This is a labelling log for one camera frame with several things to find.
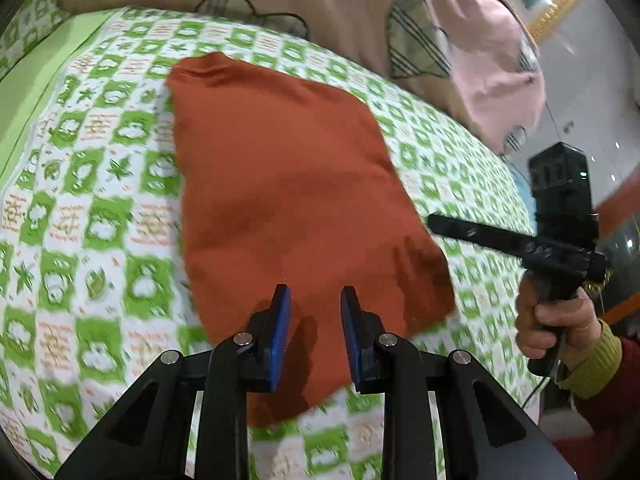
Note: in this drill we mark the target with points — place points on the orange t-shirt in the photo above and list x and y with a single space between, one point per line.
280 185

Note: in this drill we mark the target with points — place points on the gold framed wall painting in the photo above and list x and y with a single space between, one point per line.
545 0

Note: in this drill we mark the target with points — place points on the green printed bedsheet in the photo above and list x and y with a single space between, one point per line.
100 235

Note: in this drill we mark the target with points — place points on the person's right forearm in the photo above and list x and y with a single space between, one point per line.
600 367

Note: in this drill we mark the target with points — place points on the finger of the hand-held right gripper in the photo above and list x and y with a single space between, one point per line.
475 232

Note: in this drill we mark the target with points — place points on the person's right hand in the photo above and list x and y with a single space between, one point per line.
575 320

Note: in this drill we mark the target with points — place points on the green printed pillow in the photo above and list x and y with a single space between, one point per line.
27 35

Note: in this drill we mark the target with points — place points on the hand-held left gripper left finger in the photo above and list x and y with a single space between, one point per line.
280 341

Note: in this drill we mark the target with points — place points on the pink duvet with plaid hearts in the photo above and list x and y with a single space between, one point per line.
350 20

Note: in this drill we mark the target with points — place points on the plain light green sheet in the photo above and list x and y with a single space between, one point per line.
30 110

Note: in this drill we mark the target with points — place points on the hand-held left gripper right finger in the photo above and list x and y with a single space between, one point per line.
352 341

